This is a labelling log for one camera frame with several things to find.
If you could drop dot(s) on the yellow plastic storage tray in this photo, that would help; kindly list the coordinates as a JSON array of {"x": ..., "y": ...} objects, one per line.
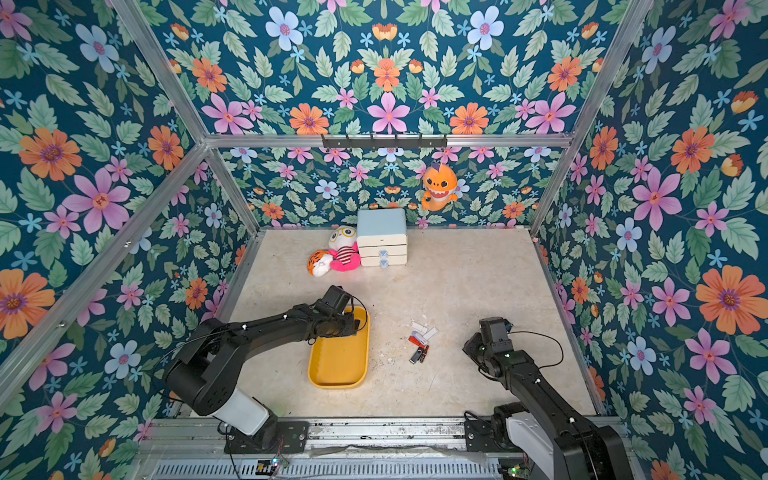
[{"x": 341, "y": 363}]

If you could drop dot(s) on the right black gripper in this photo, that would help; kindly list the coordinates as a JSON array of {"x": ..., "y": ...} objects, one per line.
[{"x": 475, "y": 349}]

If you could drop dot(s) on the red usb flash drive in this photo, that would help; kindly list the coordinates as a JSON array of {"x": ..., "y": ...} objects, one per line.
[{"x": 416, "y": 341}]

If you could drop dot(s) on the orange shark plush toy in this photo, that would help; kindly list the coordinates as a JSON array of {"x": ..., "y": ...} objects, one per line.
[{"x": 440, "y": 187}]

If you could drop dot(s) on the black silver swivel usb drive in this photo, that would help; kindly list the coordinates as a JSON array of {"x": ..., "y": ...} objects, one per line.
[{"x": 419, "y": 355}]

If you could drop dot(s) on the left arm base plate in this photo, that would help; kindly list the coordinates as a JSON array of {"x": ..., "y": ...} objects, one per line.
[{"x": 275, "y": 437}]

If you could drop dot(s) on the white usb flash drive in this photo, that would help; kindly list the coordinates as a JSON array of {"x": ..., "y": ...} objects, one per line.
[{"x": 419, "y": 328}]

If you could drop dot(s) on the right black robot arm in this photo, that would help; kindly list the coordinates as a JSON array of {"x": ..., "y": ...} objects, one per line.
[{"x": 553, "y": 439}]

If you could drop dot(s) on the light blue drawer box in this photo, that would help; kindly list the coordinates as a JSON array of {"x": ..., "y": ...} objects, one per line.
[{"x": 382, "y": 237}]

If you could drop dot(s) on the black wall hook rail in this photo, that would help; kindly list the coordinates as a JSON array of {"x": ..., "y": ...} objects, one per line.
[{"x": 374, "y": 141}]

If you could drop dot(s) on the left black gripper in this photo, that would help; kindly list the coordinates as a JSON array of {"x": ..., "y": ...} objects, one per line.
[{"x": 350, "y": 326}]

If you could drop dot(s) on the orange tiger plush toy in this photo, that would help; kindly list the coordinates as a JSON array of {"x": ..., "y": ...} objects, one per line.
[{"x": 319, "y": 263}]

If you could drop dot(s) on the pink owl plush toy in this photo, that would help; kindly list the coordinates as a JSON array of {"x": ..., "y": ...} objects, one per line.
[{"x": 344, "y": 249}]

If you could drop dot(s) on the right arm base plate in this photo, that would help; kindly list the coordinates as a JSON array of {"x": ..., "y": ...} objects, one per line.
[{"x": 485, "y": 434}]

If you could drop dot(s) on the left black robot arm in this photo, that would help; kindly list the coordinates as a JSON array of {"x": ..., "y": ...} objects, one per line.
[{"x": 204, "y": 374}]

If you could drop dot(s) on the lilac white usb drive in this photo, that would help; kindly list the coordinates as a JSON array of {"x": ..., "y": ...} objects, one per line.
[{"x": 430, "y": 334}]

